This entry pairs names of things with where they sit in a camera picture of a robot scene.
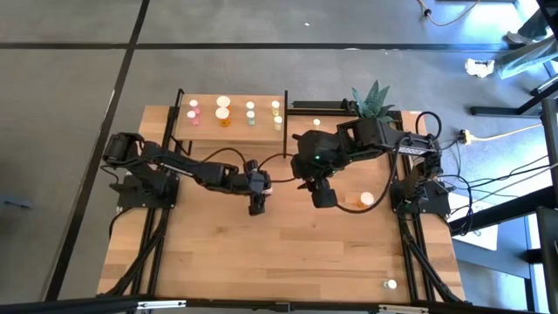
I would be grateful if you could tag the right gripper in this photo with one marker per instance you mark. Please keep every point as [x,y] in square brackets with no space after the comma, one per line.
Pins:
[310,170]

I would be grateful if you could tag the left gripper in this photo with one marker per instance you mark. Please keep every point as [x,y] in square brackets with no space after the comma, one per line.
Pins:
[244,181]

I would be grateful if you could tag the yellow-green pill bottle white cap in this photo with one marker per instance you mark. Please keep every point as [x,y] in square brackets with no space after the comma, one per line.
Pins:
[277,122]

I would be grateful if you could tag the light blue translucent cup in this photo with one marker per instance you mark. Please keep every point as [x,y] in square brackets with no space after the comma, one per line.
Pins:
[250,117]

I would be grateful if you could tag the clear blue pill bottle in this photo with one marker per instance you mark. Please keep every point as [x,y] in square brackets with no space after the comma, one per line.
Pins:
[275,106]

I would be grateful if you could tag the teal pill bottle white cap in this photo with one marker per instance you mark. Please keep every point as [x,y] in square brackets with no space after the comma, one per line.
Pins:
[249,105]
[391,284]

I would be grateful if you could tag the large orange pill bottle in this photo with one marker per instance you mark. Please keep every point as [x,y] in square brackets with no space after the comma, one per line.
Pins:
[367,199]
[222,115]
[223,102]

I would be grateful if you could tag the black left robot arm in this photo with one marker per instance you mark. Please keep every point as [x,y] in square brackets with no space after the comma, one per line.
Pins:
[183,168]

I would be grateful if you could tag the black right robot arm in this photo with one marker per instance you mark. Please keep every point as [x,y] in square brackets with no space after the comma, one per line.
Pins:
[392,139]

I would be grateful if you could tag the white bottle top centre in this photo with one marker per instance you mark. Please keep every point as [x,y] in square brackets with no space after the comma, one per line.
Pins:
[316,123]

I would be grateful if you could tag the green artificial plant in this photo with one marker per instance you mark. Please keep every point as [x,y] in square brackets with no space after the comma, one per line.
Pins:
[372,102]

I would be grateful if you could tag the black crossbar with silver brackets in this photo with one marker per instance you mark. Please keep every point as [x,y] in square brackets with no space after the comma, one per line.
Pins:
[261,306]

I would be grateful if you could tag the yellow power strip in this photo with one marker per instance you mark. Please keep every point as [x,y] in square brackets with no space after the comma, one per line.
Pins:
[464,136]

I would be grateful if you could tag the white sheet on floor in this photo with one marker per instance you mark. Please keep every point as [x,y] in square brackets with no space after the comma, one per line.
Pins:
[479,231]

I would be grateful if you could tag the crumpled white paper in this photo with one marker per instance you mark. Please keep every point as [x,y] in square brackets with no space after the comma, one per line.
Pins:
[479,66]

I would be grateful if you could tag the person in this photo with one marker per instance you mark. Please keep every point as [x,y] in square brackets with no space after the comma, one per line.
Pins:
[527,54]

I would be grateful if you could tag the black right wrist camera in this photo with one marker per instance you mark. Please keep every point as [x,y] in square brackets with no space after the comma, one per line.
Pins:
[324,198]

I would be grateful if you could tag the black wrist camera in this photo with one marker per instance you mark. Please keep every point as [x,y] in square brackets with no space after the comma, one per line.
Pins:
[324,198]
[257,205]

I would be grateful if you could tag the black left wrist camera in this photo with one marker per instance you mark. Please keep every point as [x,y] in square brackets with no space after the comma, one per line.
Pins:
[257,205]

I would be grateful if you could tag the wooden shelf black frame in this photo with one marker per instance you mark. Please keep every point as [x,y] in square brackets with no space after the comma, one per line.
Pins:
[231,131]

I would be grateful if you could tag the black aluminium side frame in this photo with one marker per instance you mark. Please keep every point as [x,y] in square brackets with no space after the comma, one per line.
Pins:
[150,253]
[414,248]

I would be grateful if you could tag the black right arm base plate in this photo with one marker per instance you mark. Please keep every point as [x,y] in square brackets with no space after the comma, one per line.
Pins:
[438,200]

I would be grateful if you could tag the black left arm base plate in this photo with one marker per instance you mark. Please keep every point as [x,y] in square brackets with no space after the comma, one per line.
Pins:
[131,200]

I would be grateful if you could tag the black desk frame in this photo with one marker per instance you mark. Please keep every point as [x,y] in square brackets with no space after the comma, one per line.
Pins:
[501,209]

